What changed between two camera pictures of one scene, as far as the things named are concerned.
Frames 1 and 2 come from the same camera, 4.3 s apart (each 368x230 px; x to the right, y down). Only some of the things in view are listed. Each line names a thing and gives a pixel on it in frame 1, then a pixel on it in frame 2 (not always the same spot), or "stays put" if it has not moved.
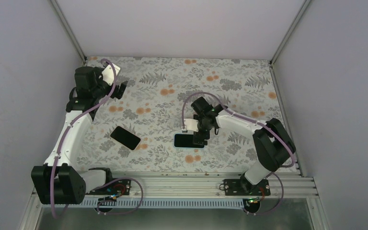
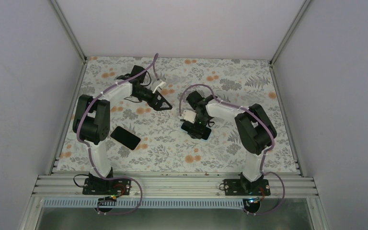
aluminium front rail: (208, 186) stays put
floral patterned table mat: (135, 133) stays put
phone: (185, 141) to (196, 131)
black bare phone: (125, 138) stays put
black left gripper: (120, 91) to (159, 102)
